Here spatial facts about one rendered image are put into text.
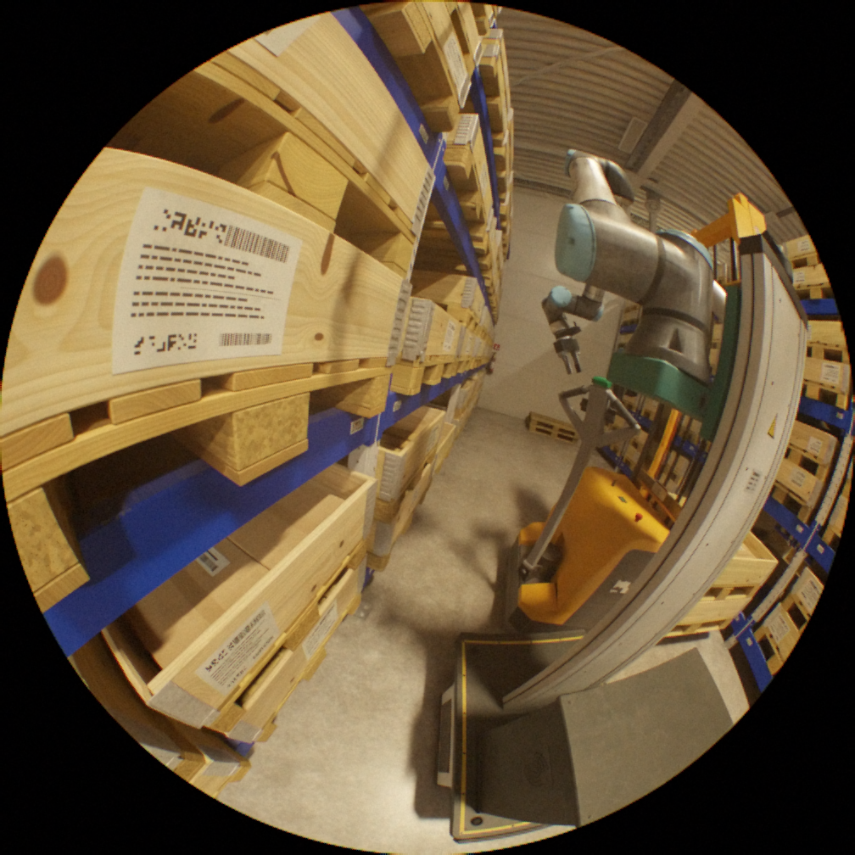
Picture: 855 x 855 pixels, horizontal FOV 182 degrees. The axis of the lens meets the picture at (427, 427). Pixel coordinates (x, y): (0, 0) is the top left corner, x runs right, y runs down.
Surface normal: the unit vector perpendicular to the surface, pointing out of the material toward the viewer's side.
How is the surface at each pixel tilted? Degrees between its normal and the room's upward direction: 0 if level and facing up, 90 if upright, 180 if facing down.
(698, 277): 90
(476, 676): 0
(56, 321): 90
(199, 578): 0
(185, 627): 0
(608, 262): 132
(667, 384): 90
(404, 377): 90
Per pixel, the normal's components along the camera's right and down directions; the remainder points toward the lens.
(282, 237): 0.94, 0.28
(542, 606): -0.16, -0.96
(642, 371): -0.98, -0.21
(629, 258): -0.36, 0.58
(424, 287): -0.27, 0.25
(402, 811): 0.20, -0.93
